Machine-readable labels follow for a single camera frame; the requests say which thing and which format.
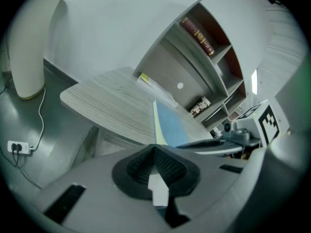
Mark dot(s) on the yellow and white book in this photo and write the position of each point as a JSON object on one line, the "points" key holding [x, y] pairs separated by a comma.
{"points": [[144, 77]]}

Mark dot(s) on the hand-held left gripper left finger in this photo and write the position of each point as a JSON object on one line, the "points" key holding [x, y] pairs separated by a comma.
{"points": [[97, 193]]}

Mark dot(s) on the long ceiling light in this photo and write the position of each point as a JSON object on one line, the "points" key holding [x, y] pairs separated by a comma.
{"points": [[254, 81]]}

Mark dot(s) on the white round pillar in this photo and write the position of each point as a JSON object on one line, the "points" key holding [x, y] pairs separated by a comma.
{"points": [[29, 45]]}

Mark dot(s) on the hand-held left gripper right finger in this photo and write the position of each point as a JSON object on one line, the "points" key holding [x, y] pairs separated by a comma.
{"points": [[213, 178]]}

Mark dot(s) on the grey wooden shelf unit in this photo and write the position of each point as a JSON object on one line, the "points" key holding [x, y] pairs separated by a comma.
{"points": [[170, 64]]}

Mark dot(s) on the white red patterned cup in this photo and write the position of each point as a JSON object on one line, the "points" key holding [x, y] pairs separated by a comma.
{"points": [[200, 107]]}

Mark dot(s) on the white round sticker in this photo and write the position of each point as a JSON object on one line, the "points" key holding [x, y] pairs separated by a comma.
{"points": [[180, 85]]}

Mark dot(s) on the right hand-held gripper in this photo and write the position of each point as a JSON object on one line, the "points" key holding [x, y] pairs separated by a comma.
{"points": [[252, 125]]}

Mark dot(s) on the blue-covered notebook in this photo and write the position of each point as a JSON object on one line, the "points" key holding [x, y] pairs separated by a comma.
{"points": [[171, 126]]}

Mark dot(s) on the white power strip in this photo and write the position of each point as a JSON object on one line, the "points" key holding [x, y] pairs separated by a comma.
{"points": [[24, 147]]}

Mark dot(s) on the red hardcover book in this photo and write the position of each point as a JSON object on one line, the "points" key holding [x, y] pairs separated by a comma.
{"points": [[198, 36]]}

